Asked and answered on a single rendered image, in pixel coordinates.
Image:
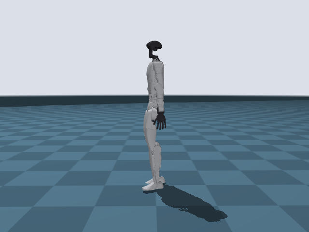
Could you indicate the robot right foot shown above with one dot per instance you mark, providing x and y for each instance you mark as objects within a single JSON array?
[{"x": 160, "y": 179}]

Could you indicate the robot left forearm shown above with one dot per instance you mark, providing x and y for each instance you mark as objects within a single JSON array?
[{"x": 160, "y": 97}]

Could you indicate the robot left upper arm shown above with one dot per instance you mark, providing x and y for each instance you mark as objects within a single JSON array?
[{"x": 158, "y": 68}]

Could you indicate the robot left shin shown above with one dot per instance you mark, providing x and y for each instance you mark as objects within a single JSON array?
[{"x": 155, "y": 163}]

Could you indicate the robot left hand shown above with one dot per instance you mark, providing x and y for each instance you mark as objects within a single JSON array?
[{"x": 160, "y": 119}]

